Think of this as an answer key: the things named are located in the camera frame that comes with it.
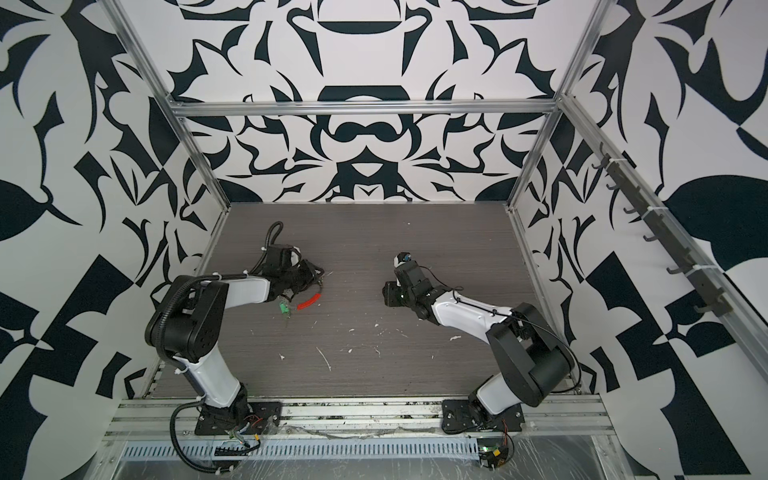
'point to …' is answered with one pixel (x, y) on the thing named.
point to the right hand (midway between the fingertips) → (389, 288)
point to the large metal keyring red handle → (314, 299)
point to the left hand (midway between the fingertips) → (327, 266)
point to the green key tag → (283, 308)
